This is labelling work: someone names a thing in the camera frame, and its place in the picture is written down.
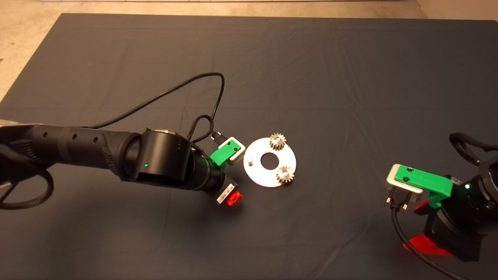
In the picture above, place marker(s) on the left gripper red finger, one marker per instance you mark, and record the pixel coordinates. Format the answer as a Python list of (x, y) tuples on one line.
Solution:
[(234, 199)]

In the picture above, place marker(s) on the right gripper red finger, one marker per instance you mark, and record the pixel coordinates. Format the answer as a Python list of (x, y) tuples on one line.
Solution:
[(426, 245), (422, 206)]

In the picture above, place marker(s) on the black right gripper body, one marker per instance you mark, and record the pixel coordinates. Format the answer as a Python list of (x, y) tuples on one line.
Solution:
[(455, 233)]

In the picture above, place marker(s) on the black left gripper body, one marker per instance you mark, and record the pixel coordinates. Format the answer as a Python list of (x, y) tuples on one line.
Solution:
[(206, 177)]

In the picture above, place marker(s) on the small steel planetary gear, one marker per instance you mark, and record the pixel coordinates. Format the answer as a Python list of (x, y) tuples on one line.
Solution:
[(274, 144), (281, 178)]

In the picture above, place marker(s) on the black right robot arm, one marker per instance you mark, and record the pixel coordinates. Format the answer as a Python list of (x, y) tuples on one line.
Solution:
[(488, 182)]

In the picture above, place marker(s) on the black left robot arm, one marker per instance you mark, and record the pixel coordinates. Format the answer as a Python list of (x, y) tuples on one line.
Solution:
[(97, 149)]

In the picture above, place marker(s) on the round metal carrier plate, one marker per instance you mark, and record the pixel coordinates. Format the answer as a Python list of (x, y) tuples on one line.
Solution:
[(255, 175)]

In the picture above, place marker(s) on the dark grey table cloth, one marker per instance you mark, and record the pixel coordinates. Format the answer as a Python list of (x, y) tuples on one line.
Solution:
[(311, 58)]

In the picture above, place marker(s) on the green right camera mount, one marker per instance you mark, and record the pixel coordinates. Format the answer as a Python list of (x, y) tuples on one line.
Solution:
[(424, 181)]

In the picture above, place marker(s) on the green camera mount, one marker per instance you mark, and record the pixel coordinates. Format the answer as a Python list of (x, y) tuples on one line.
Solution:
[(424, 181), (223, 153)]

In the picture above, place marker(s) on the green left camera mount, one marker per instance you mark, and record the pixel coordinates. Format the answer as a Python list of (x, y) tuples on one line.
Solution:
[(223, 153)]

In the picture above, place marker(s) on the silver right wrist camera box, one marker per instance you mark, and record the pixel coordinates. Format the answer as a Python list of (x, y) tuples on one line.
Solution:
[(391, 179)]

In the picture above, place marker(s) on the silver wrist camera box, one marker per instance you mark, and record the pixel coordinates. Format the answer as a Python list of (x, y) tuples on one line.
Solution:
[(391, 179), (239, 149)]

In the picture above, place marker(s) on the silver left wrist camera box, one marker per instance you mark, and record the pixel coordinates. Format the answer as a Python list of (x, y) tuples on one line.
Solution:
[(239, 149)]

